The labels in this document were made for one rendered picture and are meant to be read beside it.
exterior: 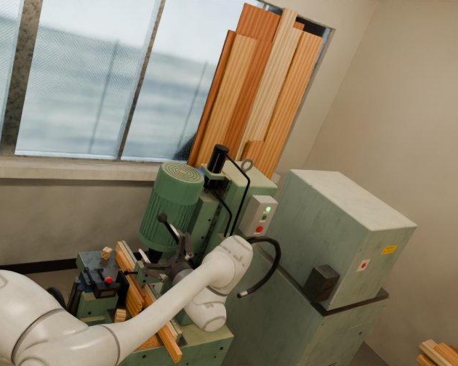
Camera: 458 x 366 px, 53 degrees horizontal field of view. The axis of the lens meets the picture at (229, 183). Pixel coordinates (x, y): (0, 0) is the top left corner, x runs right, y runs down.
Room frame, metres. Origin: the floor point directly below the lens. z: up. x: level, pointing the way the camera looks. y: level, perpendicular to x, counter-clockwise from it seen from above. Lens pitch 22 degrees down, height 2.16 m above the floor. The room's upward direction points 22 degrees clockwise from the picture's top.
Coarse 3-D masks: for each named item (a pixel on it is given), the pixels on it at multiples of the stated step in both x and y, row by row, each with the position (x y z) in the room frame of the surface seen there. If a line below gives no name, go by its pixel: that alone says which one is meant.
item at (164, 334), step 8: (120, 256) 1.72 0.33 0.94; (120, 264) 1.71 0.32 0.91; (128, 264) 1.69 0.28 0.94; (144, 304) 1.51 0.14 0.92; (160, 336) 1.38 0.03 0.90; (168, 336) 1.36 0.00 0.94; (168, 344) 1.34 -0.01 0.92; (176, 344) 1.34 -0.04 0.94; (176, 352) 1.30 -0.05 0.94; (176, 360) 1.29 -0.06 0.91
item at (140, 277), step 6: (138, 264) 1.54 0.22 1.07; (138, 270) 1.52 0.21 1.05; (150, 270) 1.53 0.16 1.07; (156, 270) 1.54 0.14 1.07; (138, 276) 1.51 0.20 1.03; (144, 276) 1.51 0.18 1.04; (138, 282) 1.50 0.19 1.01; (144, 282) 1.52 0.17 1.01; (150, 282) 1.54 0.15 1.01; (156, 282) 1.56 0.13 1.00
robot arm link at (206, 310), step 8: (208, 288) 1.11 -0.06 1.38; (200, 296) 1.10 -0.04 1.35; (208, 296) 1.10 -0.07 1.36; (216, 296) 1.11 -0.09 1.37; (224, 296) 1.13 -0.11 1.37; (192, 304) 1.10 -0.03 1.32; (200, 304) 1.09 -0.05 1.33; (208, 304) 1.09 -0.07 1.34; (216, 304) 1.10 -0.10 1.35; (224, 304) 1.14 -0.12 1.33; (192, 312) 1.09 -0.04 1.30; (200, 312) 1.08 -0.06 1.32; (208, 312) 1.07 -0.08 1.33; (216, 312) 1.08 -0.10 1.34; (224, 312) 1.10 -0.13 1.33; (192, 320) 1.09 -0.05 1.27; (200, 320) 1.06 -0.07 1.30; (208, 320) 1.06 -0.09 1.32; (216, 320) 1.07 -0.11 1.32; (224, 320) 1.09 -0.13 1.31; (200, 328) 1.07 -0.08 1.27; (208, 328) 1.06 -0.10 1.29; (216, 328) 1.08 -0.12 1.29
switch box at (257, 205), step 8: (256, 200) 1.63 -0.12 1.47; (264, 200) 1.65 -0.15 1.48; (272, 200) 1.68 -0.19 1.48; (248, 208) 1.65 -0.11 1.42; (256, 208) 1.62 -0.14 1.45; (264, 208) 1.63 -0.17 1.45; (272, 208) 1.66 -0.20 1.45; (248, 216) 1.64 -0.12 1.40; (256, 216) 1.62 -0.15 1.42; (272, 216) 1.68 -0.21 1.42; (240, 224) 1.66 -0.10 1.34; (248, 224) 1.63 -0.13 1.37; (256, 224) 1.63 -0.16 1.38; (264, 224) 1.66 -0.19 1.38; (248, 232) 1.62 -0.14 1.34; (264, 232) 1.67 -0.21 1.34
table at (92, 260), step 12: (84, 252) 1.71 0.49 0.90; (96, 252) 1.74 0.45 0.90; (84, 264) 1.63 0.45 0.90; (96, 264) 1.66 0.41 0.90; (108, 264) 1.69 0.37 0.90; (108, 276) 1.61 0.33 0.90; (120, 300) 1.50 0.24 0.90; (108, 312) 1.41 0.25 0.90; (96, 324) 1.38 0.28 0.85; (156, 336) 1.38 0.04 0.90; (156, 348) 1.33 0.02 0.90; (132, 360) 1.27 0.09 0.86; (144, 360) 1.30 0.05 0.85
